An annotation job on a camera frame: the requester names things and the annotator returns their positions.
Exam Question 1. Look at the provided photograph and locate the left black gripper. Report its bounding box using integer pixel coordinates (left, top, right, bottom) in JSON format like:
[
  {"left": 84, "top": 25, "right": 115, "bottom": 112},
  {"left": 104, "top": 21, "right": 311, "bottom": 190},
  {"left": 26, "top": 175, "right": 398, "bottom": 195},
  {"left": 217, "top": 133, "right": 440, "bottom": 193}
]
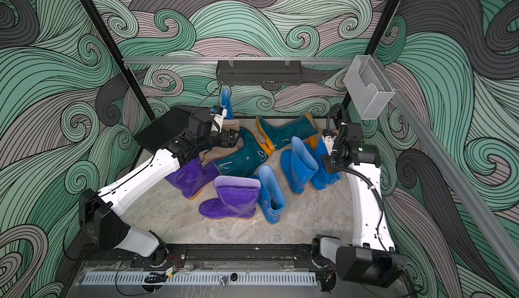
[{"left": 195, "top": 128, "right": 241, "bottom": 155}]

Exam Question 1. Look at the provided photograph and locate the blue boot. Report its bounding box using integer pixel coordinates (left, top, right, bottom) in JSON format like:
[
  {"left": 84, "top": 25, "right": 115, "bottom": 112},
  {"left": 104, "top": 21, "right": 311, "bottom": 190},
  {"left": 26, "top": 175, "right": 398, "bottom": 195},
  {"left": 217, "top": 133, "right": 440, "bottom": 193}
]
[
  {"left": 311, "top": 140, "right": 343, "bottom": 191},
  {"left": 281, "top": 137, "right": 318, "bottom": 195},
  {"left": 221, "top": 89, "right": 234, "bottom": 120},
  {"left": 258, "top": 165, "right": 286, "bottom": 224}
]

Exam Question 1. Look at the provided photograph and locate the blue boot front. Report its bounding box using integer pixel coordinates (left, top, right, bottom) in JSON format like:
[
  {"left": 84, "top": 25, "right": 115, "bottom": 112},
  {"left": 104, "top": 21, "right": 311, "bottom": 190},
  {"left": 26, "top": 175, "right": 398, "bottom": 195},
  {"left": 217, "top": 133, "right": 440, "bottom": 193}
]
[{"left": 258, "top": 165, "right": 286, "bottom": 224}]

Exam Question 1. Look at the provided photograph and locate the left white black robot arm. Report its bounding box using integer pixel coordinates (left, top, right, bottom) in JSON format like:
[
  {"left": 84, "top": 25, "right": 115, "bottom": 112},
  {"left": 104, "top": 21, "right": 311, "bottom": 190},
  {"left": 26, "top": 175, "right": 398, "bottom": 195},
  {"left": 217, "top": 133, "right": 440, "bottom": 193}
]
[{"left": 78, "top": 129, "right": 240, "bottom": 268}]

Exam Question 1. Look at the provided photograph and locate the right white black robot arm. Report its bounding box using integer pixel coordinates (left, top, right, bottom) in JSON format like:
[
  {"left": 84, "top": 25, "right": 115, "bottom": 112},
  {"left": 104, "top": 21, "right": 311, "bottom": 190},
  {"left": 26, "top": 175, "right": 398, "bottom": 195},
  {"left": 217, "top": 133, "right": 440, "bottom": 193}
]
[{"left": 312, "top": 122, "right": 406, "bottom": 288}]

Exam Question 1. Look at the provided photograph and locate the beige boot left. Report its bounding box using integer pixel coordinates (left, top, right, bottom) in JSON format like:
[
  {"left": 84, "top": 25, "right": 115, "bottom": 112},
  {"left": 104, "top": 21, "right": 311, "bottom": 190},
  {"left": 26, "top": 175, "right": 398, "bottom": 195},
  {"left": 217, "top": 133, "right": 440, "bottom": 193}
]
[{"left": 199, "top": 120, "right": 240, "bottom": 163}]

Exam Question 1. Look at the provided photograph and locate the beige boot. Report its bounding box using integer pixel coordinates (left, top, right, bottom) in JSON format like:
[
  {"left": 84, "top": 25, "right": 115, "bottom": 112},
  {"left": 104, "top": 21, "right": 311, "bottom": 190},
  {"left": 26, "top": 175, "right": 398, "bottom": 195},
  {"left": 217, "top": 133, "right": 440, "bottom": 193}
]
[
  {"left": 305, "top": 113, "right": 323, "bottom": 150},
  {"left": 199, "top": 120, "right": 240, "bottom": 163}
]

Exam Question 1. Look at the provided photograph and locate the teal boot center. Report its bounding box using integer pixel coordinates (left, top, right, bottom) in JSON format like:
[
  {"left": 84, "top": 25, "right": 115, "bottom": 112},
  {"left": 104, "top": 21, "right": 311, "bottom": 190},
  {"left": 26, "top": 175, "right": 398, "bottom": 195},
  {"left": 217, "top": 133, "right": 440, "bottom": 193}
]
[{"left": 214, "top": 127, "right": 272, "bottom": 177}]

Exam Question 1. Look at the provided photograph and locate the teal boot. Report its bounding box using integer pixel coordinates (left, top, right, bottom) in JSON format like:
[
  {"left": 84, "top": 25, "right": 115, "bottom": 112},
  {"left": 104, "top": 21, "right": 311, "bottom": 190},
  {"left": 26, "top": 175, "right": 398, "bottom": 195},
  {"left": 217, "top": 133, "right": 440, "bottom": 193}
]
[
  {"left": 255, "top": 113, "right": 318, "bottom": 151},
  {"left": 214, "top": 127, "right": 272, "bottom": 177}
]

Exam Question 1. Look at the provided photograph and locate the beige boot rear right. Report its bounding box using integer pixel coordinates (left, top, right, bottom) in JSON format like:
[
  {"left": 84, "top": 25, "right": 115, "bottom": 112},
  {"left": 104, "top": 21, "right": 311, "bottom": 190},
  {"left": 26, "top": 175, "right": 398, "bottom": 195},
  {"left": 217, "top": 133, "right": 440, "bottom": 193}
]
[{"left": 305, "top": 113, "right": 323, "bottom": 150}]

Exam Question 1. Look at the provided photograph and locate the teal boot rear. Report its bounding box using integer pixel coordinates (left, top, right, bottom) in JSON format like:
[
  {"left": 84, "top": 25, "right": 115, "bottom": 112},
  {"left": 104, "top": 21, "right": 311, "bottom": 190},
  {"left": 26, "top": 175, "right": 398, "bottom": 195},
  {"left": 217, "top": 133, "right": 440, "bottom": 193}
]
[{"left": 255, "top": 113, "right": 318, "bottom": 151}]

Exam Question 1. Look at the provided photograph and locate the purple boot rear left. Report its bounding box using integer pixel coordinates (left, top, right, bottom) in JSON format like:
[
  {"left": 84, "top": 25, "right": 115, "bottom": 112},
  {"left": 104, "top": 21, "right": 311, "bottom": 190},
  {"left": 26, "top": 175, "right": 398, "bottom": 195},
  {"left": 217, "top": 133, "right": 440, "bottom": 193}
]
[{"left": 165, "top": 158, "right": 220, "bottom": 199}]

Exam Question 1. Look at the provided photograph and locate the purple boot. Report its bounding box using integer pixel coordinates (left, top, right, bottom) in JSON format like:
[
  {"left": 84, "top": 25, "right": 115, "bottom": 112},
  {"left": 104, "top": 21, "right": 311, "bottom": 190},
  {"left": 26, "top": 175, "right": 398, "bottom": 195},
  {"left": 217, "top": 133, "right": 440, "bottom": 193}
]
[
  {"left": 165, "top": 158, "right": 220, "bottom": 199},
  {"left": 199, "top": 176, "right": 262, "bottom": 220}
]

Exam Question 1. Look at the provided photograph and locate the black case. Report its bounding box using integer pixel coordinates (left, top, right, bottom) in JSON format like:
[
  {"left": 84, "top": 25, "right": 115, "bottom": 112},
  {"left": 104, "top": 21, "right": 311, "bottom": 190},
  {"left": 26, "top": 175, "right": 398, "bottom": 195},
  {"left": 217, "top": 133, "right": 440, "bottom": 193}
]
[{"left": 134, "top": 107, "right": 203, "bottom": 154}]

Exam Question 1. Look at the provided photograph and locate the purple boot front center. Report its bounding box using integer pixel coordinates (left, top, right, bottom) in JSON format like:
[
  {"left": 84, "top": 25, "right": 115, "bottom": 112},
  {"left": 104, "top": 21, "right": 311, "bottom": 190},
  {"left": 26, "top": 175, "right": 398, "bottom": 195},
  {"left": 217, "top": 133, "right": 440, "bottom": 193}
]
[{"left": 199, "top": 176, "right": 262, "bottom": 220}]

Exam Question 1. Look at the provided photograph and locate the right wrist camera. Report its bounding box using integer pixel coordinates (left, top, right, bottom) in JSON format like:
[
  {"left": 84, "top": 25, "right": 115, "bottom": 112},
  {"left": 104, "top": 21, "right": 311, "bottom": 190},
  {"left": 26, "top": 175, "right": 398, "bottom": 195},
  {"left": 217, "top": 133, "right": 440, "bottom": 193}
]
[{"left": 322, "top": 135, "right": 336, "bottom": 155}]

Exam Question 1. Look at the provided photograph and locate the black wall shelf tray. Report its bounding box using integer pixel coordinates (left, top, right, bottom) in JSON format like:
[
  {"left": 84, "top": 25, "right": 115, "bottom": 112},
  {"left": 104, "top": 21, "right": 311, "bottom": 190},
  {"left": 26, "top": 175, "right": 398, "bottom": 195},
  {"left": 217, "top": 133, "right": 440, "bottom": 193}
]
[{"left": 216, "top": 59, "right": 304, "bottom": 86}]

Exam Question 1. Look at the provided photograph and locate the white mesh wall basket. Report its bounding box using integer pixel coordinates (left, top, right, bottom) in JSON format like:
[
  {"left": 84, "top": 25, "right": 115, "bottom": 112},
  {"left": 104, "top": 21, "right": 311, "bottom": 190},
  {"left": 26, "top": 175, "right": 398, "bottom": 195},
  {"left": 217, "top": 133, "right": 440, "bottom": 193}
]
[{"left": 343, "top": 55, "right": 395, "bottom": 120}]

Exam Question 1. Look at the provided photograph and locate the aluminium rail back wall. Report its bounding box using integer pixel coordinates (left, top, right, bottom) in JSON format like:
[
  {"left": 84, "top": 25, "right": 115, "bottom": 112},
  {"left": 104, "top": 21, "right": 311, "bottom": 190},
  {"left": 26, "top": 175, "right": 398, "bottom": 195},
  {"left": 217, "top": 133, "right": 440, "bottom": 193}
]
[{"left": 122, "top": 56, "right": 354, "bottom": 66}]

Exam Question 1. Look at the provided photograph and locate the aluminium rail wall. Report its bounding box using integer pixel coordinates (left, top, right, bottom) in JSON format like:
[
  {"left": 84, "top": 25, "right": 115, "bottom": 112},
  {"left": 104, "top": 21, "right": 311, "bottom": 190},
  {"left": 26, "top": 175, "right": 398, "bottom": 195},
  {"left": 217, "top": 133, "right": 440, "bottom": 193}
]
[
  {"left": 122, "top": 56, "right": 354, "bottom": 66},
  {"left": 374, "top": 59, "right": 518, "bottom": 283}
]

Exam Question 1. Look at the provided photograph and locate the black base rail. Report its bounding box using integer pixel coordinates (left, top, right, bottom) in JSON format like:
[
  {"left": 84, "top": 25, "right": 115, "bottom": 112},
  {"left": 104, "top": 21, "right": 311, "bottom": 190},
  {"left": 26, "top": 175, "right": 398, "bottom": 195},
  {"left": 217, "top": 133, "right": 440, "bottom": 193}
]
[{"left": 76, "top": 243, "right": 402, "bottom": 268}]

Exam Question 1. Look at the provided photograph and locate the white slotted cable duct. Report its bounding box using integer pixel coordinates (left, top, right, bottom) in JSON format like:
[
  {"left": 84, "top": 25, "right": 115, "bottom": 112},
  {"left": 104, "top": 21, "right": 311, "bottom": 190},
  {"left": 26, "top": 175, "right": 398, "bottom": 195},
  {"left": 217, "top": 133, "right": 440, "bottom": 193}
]
[{"left": 81, "top": 271, "right": 317, "bottom": 287}]

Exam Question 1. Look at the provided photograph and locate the aluminium rail right wall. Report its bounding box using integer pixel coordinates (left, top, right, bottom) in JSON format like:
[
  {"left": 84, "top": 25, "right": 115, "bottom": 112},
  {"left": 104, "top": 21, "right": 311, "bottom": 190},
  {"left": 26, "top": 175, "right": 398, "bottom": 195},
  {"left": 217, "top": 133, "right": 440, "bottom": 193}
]
[{"left": 374, "top": 59, "right": 518, "bottom": 283}]

